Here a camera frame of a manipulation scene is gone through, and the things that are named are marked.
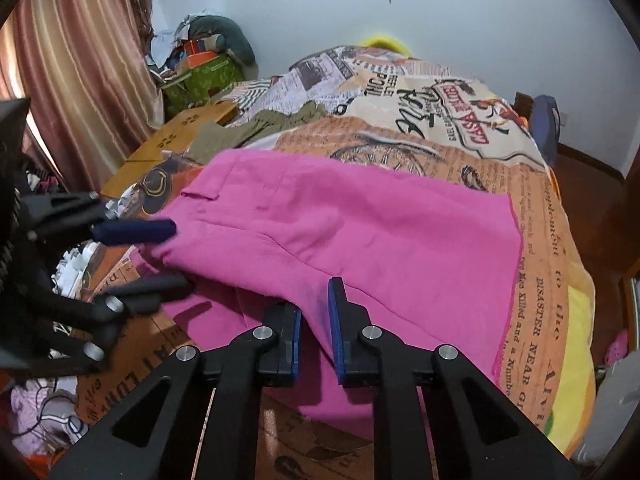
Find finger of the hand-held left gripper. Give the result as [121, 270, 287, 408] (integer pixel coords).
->
[20, 191, 178, 251]
[30, 274, 193, 363]

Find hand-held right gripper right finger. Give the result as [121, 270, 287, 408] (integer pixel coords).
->
[327, 277, 581, 480]

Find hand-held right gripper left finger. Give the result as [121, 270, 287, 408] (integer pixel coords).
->
[48, 302, 303, 480]

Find pink pants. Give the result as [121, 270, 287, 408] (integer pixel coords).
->
[131, 149, 524, 448]

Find cardboard box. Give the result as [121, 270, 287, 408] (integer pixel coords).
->
[100, 101, 239, 199]

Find olive green garment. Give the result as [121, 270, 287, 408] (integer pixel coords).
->
[187, 101, 327, 166]

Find green patterned box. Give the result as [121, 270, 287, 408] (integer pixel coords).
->
[160, 57, 246, 121]

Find striped pink curtain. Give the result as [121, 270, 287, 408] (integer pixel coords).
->
[0, 0, 166, 196]

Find pile of clothes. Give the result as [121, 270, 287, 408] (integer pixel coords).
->
[0, 375, 91, 466]

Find orange box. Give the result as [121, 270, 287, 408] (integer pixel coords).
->
[181, 39, 221, 63]

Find printed blanket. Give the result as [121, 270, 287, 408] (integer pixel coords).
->
[50, 45, 598, 480]

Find grey plush pillow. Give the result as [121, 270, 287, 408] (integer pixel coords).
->
[187, 15, 257, 66]

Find grey cloth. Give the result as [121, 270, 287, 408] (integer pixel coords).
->
[570, 355, 640, 466]

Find dark blue bag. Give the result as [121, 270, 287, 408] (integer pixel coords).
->
[528, 94, 561, 167]

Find yellow pillow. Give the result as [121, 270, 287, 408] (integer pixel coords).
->
[361, 34, 414, 56]

